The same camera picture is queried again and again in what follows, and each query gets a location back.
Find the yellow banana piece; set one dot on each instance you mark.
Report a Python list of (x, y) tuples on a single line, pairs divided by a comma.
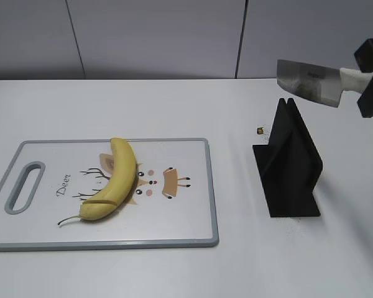
[(117, 189)]

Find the white grey-rimmed cutting board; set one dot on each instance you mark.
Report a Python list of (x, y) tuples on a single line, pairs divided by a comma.
[(172, 204)]

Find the white-handled kitchen knife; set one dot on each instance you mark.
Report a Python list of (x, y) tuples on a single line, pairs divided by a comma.
[(320, 84)]

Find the black knife stand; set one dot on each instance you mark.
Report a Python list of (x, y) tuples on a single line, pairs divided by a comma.
[(289, 165)]

